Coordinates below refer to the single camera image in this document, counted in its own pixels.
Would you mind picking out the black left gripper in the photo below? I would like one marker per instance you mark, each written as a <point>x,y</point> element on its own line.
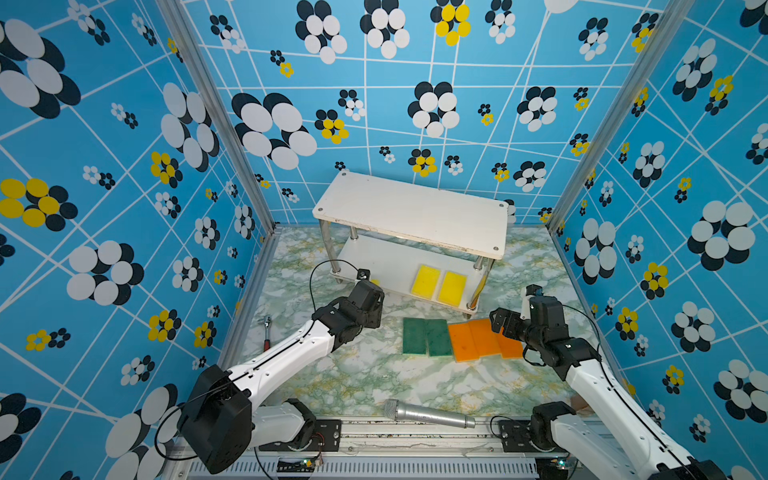
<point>374,322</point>

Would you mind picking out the green sponge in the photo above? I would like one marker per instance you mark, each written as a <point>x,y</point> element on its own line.
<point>414,340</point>
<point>438,338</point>

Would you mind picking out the aluminium frame post right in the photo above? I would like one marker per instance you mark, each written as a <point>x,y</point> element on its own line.
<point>669,24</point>

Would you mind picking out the orange sponge right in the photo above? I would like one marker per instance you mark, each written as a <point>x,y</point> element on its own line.
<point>510,348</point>

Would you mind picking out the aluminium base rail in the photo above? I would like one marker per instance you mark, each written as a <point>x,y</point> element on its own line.
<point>378,448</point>

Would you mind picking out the orange sponge middle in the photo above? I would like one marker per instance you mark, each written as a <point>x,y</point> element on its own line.
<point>484,338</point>

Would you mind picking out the aluminium frame post left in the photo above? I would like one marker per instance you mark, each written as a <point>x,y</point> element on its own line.
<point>174,16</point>

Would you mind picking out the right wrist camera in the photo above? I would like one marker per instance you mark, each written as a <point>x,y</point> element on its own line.
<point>533,290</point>

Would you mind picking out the green sponge right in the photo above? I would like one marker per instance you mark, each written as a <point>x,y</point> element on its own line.
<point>438,338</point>

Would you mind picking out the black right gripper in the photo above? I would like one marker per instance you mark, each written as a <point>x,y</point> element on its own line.
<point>513,320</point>

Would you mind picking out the orange sponge left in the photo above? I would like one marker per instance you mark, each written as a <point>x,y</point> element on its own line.
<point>462,342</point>

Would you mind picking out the silver microphone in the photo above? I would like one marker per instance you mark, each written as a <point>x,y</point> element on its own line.
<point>402,411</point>

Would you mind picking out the white two-tier shelf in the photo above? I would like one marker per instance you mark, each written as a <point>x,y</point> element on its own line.
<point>392,227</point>

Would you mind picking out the orange sponge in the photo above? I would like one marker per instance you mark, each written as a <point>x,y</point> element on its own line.
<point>462,342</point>
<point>484,338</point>
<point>510,348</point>

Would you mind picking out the green sponge left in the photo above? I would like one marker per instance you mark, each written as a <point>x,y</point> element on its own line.
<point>414,340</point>

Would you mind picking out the red handled ratchet wrench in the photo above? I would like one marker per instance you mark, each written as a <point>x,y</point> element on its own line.
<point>266,323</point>

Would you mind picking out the aluminium frame post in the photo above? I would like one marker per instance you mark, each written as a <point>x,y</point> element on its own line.
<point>174,16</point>
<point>669,24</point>

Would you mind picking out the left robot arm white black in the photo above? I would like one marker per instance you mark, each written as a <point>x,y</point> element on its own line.
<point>225,415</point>

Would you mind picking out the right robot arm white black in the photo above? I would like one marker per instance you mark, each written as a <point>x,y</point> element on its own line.
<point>644,450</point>

